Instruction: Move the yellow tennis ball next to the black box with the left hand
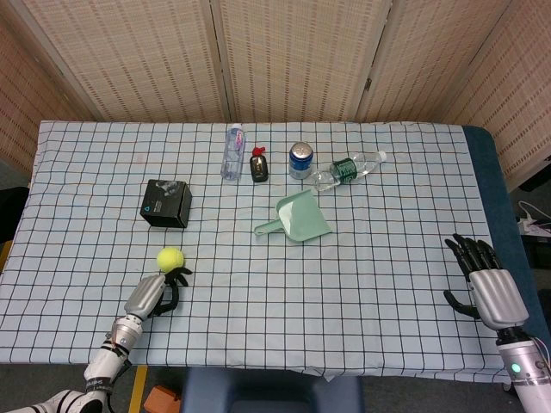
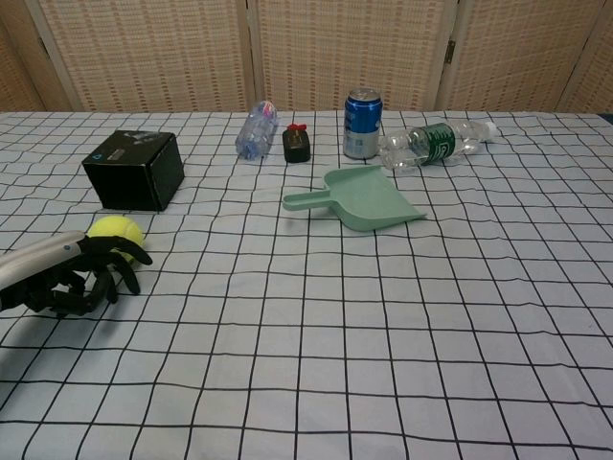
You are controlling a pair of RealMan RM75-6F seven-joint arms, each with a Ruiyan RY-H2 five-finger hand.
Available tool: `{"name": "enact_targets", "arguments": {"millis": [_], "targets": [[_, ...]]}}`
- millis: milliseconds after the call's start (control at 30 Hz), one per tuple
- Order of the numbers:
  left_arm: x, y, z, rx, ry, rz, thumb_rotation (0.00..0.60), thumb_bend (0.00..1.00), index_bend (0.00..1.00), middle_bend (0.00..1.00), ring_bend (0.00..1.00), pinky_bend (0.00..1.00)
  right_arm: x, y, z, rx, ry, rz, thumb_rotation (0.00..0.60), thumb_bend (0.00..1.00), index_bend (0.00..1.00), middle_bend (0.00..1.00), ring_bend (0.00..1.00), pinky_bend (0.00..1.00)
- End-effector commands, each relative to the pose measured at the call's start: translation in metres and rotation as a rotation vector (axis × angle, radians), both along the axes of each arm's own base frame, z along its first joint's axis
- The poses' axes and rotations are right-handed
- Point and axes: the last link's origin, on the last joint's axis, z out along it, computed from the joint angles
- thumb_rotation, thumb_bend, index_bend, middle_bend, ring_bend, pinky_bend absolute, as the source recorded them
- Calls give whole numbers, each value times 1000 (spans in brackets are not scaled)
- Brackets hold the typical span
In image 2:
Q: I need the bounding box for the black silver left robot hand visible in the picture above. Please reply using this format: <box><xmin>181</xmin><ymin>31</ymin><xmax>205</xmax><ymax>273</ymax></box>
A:
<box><xmin>0</xmin><ymin>229</ymin><xmax>154</xmax><ymax>318</ymax></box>

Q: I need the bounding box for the yellow tennis ball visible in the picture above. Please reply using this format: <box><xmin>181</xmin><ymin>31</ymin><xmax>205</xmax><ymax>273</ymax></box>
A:
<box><xmin>86</xmin><ymin>215</ymin><xmax>145</xmax><ymax>265</ymax></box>

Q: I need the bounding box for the black cardboard box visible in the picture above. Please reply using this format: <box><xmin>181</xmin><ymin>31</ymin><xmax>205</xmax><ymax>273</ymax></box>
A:
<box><xmin>81</xmin><ymin>128</ymin><xmax>187</xmax><ymax>213</ymax></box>

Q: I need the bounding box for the dark jar with red lid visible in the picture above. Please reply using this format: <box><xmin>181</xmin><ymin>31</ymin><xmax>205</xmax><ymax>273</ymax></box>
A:
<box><xmin>283</xmin><ymin>122</ymin><xmax>312</xmax><ymax>164</ymax></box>

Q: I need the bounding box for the white black grid tablecloth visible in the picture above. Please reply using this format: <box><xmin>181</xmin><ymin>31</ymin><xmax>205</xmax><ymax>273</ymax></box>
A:
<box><xmin>0</xmin><ymin>110</ymin><xmax>613</xmax><ymax>460</ymax></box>

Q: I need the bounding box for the woven folding screen panel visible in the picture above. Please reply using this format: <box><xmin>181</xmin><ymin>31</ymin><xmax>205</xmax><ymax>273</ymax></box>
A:
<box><xmin>438</xmin><ymin>0</ymin><xmax>605</xmax><ymax>112</ymax></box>
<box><xmin>557</xmin><ymin>0</ymin><xmax>613</xmax><ymax>114</ymax></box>
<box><xmin>252</xmin><ymin>0</ymin><xmax>462</xmax><ymax>112</ymax></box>
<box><xmin>34</xmin><ymin>0</ymin><xmax>259</xmax><ymax>113</ymax></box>
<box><xmin>0</xmin><ymin>0</ymin><xmax>73</xmax><ymax>112</ymax></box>

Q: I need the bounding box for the clear bottle red blue label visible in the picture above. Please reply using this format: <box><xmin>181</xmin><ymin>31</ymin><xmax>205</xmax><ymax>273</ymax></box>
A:
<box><xmin>235</xmin><ymin>100</ymin><xmax>280</xmax><ymax>162</ymax></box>

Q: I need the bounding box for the green plastic dustpan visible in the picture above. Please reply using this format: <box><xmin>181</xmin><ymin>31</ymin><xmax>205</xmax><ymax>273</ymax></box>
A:
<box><xmin>282</xmin><ymin>165</ymin><xmax>429</xmax><ymax>234</ymax></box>

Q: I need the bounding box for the blue soda can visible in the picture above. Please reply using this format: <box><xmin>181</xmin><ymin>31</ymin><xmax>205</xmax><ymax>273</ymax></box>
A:
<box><xmin>343</xmin><ymin>87</ymin><xmax>384</xmax><ymax>160</ymax></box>

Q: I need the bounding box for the clear bottle green label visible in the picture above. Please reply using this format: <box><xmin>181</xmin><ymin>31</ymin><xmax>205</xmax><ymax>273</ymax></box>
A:
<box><xmin>379</xmin><ymin>120</ymin><xmax>498</xmax><ymax>173</ymax></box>

